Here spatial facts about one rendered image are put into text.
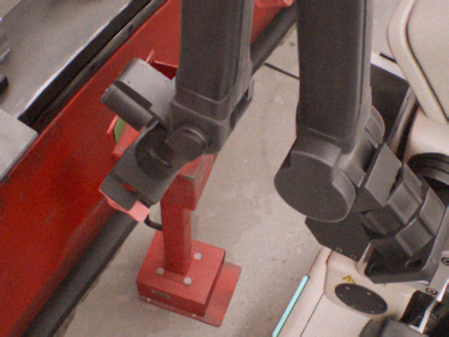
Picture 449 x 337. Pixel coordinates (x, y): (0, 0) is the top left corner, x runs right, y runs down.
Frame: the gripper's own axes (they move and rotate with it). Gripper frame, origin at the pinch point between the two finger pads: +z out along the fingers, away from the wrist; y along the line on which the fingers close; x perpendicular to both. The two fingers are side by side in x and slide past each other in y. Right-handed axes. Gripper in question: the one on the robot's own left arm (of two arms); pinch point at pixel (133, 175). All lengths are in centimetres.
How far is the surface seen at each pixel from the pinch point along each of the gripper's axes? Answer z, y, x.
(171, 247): 67, -20, 25
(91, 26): 24.3, -28.9, -21.0
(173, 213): 50, -20, 17
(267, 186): 89, -63, 45
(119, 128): 23.1, -15.4, -4.2
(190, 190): 22.8, -14.3, 12.2
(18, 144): 7.7, 4.2, -15.9
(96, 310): 100, -2, 23
